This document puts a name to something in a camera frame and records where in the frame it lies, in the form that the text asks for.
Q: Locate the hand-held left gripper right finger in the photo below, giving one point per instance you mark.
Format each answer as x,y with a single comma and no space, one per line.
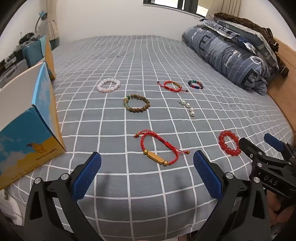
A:
207,173

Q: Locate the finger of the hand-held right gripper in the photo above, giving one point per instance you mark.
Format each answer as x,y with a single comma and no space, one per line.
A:
248,146
274,141

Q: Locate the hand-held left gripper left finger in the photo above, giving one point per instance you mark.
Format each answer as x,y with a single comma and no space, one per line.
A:
86,176

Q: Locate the blue and yellow cardboard box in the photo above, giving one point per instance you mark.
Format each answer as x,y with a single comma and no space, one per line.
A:
30,129

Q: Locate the person's right hand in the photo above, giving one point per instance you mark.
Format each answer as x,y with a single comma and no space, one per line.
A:
285,215

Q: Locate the folded blue-grey quilt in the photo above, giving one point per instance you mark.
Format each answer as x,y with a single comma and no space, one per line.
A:
226,53

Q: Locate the grey patterned pillow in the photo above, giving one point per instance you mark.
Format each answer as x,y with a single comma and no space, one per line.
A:
261,46

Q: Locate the brown blanket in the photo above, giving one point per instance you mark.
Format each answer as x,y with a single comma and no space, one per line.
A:
254,25

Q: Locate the grey suitcase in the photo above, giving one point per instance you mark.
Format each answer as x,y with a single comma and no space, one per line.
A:
12,74

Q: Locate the grey grid bedsheet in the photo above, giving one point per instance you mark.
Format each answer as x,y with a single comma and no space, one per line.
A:
138,58

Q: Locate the blue suitcase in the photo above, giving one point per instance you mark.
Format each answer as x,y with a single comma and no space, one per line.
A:
34,54

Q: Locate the stack of dark boxes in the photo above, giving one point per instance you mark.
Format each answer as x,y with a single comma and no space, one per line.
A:
10,59

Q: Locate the beige curtain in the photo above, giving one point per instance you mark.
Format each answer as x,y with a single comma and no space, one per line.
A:
225,7
52,23

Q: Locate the dark clutter pile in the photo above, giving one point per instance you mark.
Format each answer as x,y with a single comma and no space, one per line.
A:
29,37

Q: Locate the blue desk lamp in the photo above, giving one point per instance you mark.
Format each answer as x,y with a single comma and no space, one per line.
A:
42,16

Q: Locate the dark framed window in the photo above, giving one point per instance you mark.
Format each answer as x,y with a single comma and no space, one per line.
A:
161,3

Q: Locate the wooden bed frame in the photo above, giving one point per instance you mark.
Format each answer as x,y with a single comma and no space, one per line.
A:
284,97

